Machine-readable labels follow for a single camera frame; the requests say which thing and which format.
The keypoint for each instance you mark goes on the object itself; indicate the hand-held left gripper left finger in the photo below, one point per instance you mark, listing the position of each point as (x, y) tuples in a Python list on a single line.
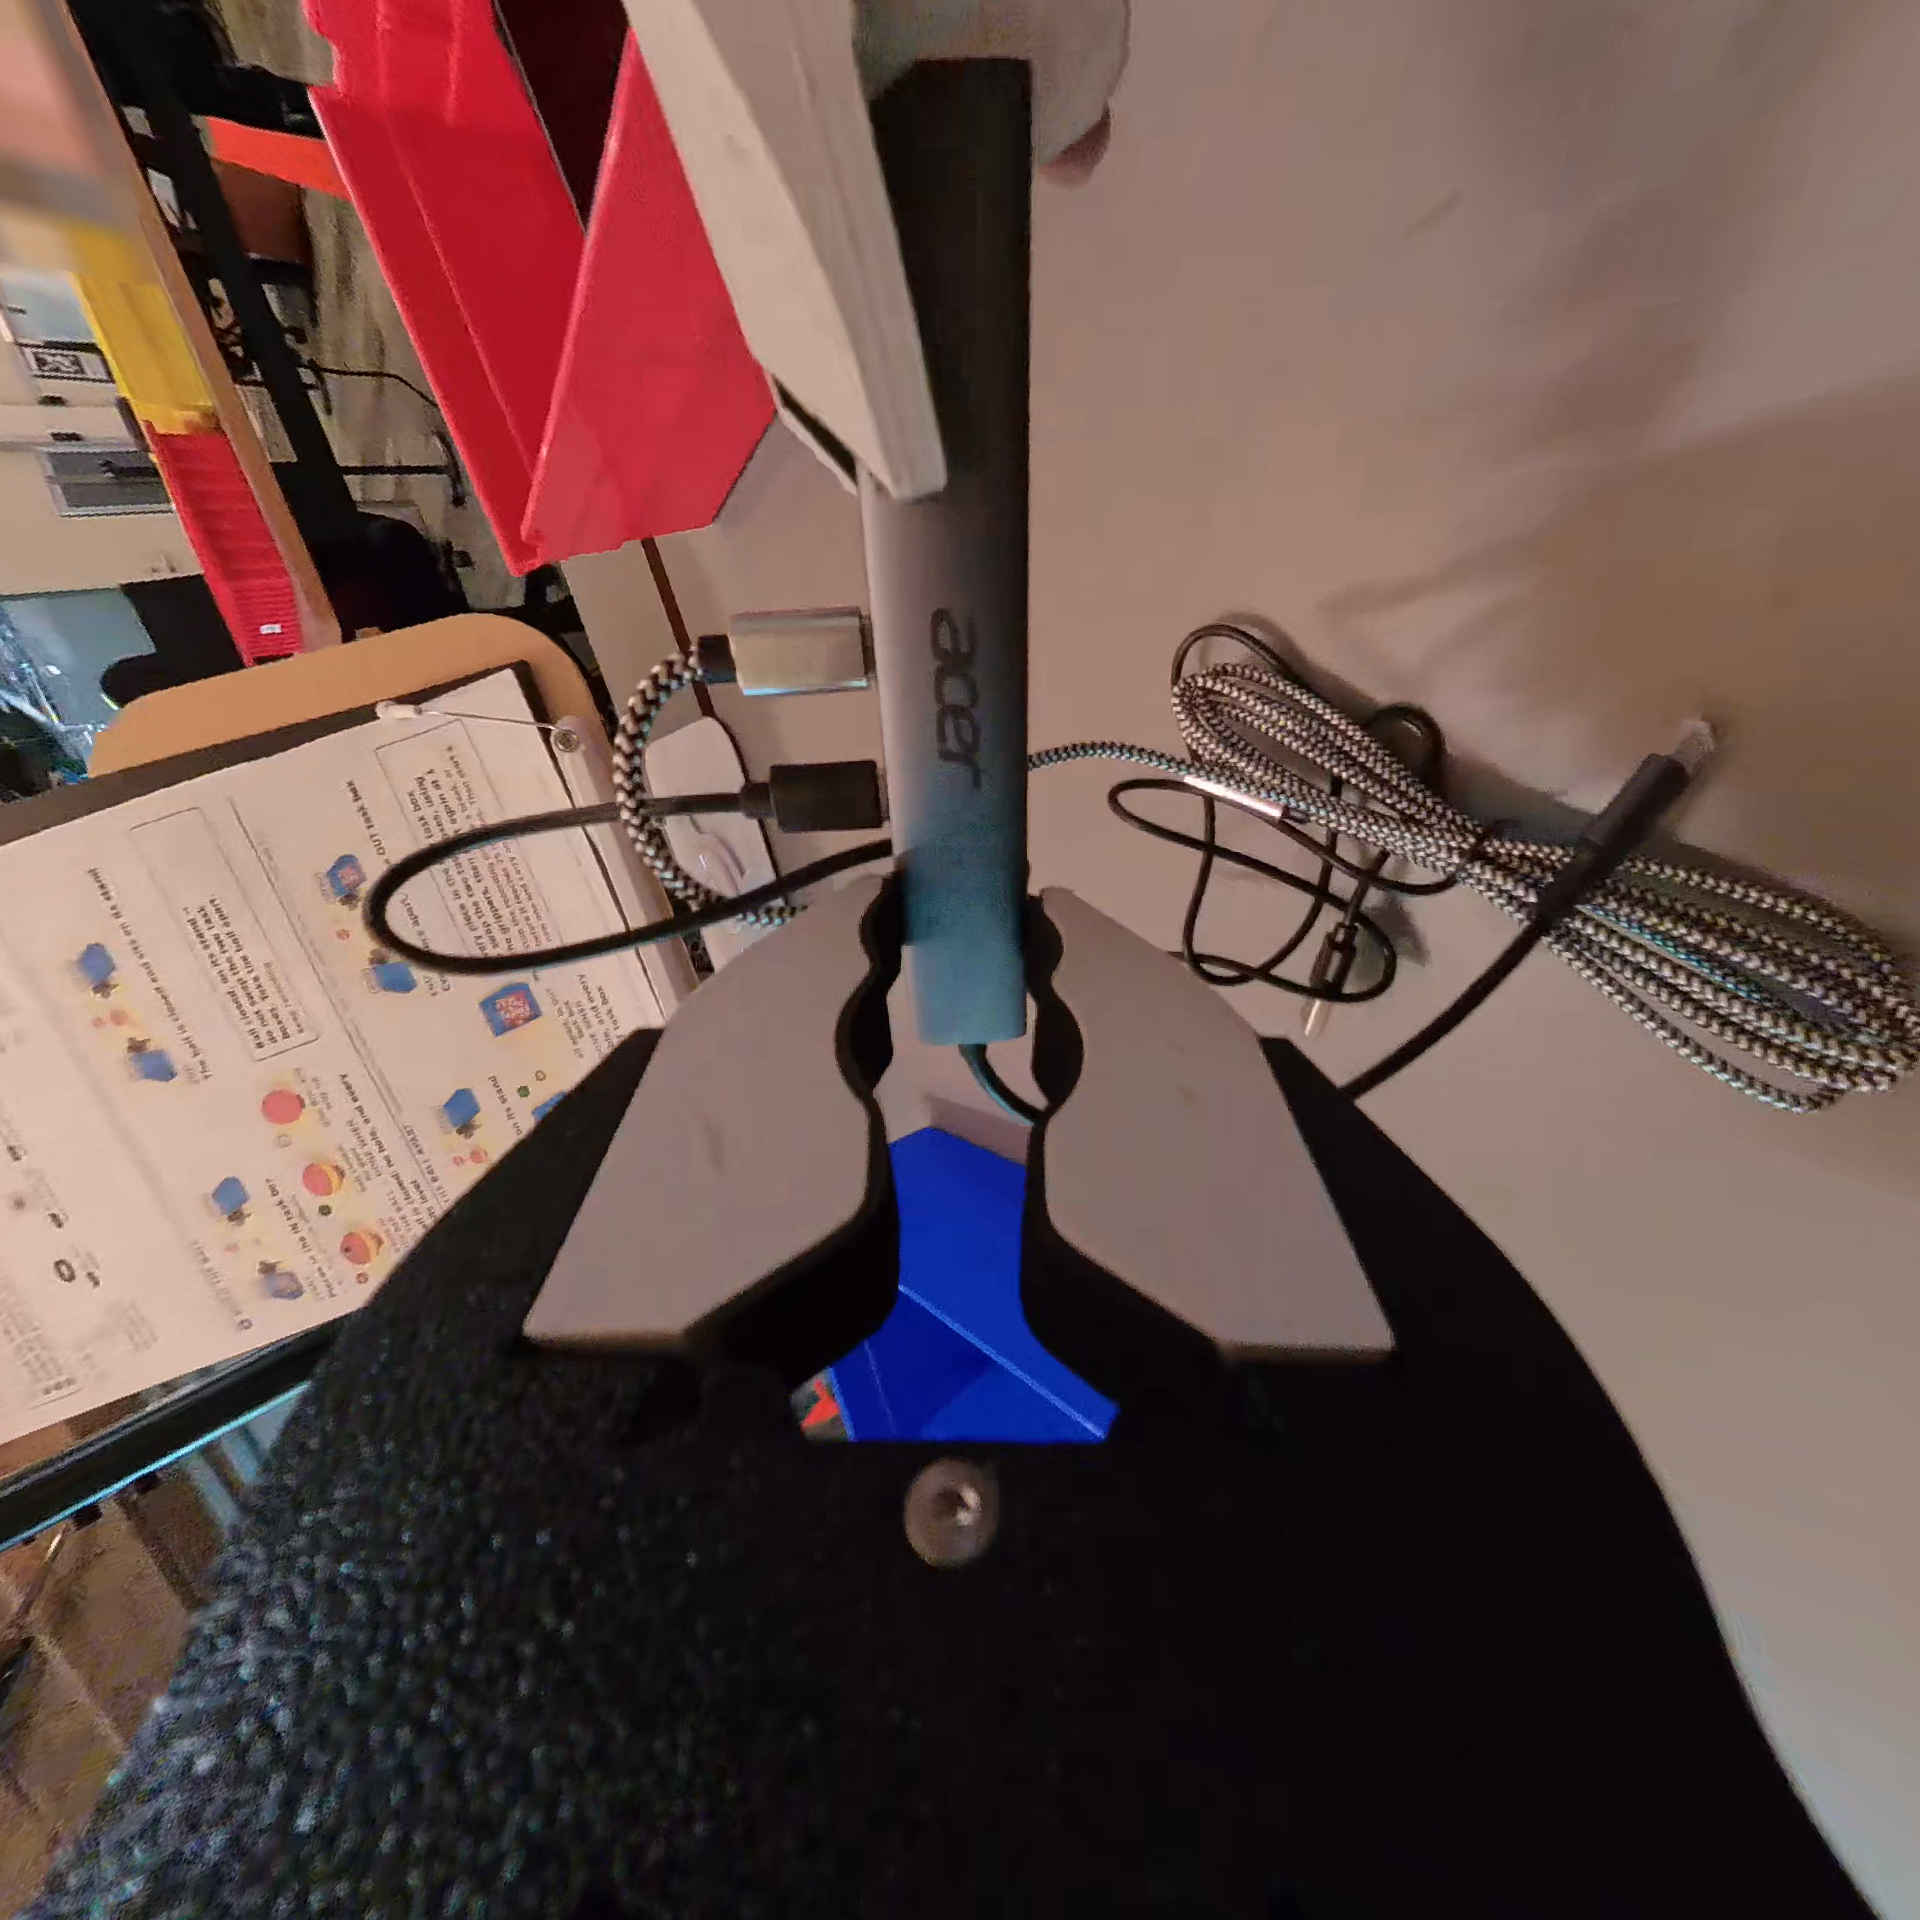
[(706, 1171)]

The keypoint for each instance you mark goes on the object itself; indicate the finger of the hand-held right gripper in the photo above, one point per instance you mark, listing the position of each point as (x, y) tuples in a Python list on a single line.
[(1074, 60), (750, 180)]

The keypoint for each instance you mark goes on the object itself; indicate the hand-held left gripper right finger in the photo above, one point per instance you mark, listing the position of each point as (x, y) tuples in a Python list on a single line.
[(1201, 1171)]

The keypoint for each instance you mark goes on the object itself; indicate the red plastic bin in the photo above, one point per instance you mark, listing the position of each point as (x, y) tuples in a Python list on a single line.
[(646, 377)]

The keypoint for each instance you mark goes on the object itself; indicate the grey usb hub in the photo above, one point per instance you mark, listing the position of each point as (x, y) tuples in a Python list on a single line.
[(969, 599)]

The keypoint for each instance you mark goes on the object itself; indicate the person's right hand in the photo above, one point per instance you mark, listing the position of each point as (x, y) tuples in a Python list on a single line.
[(1080, 156)]

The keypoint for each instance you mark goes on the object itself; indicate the blue plastic bin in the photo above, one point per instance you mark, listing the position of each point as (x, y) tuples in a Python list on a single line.
[(962, 1274)]

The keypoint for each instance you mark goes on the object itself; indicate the white board stand base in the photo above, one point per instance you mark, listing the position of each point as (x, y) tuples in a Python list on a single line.
[(706, 750)]

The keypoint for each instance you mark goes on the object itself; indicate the printed instruction sheet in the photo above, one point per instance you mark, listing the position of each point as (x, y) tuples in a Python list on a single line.
[(303, 974)]

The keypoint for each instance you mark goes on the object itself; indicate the yellow plastic bin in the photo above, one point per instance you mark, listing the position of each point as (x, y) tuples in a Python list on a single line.
[(143, 329)]

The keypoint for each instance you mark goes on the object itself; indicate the small red bin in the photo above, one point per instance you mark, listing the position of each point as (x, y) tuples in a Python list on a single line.
[(227, 538)]

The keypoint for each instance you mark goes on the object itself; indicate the instruction sheet on clipboard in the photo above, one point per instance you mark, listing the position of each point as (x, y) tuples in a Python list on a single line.
[(303, 673)]

